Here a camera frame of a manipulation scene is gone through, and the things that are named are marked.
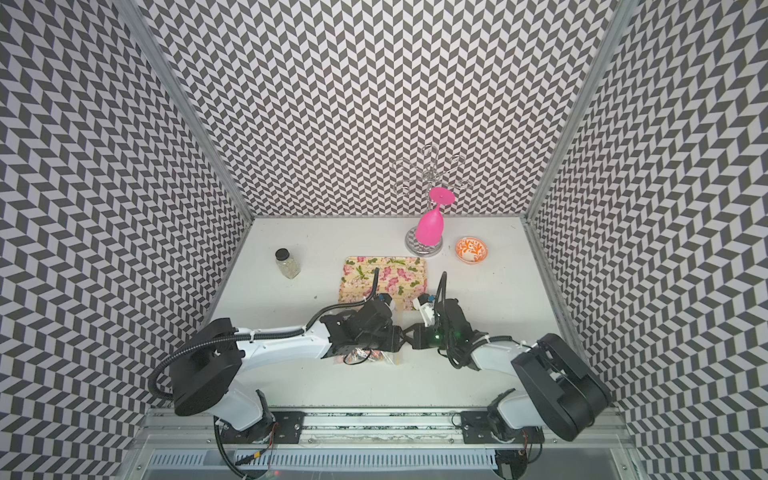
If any clear ziploc bag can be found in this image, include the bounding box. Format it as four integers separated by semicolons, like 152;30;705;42
340;348;402;366

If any pile of colourful lollipop candies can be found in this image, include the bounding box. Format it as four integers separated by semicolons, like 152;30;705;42
345;348;388;365

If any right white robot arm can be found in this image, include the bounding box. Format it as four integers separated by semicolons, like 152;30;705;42
403;294;613;443

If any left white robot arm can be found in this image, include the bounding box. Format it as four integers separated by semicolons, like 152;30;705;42
160;294;399;432

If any floral rectangular tray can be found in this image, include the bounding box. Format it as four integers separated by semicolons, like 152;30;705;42
338;256;428;311

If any orange patterned small bowl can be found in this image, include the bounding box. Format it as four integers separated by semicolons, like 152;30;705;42
454;237;489;265

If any small glass spice jar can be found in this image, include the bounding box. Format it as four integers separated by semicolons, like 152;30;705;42
275;248;301;279

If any pink plastic wine glass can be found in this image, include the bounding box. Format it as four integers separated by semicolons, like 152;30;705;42
415;187;455;246

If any chrome glass holder stand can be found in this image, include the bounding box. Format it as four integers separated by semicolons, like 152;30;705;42
396;144;465;258

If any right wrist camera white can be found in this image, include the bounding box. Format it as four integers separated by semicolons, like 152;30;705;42
412;293;436;327

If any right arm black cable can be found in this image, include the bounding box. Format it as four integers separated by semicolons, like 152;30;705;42
434;271;529;370

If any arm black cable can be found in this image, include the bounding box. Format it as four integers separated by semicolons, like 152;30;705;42
434;271;529;370
148;266;382;402

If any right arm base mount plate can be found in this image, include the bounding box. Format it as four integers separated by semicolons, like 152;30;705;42
458;410;544;446

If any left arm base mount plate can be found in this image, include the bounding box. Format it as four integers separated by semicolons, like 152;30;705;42
217;410;306;445

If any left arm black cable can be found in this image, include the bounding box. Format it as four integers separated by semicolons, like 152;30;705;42
148;266;382;402

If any aluminium front rail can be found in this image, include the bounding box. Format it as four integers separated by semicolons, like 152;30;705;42
128;406;631;451

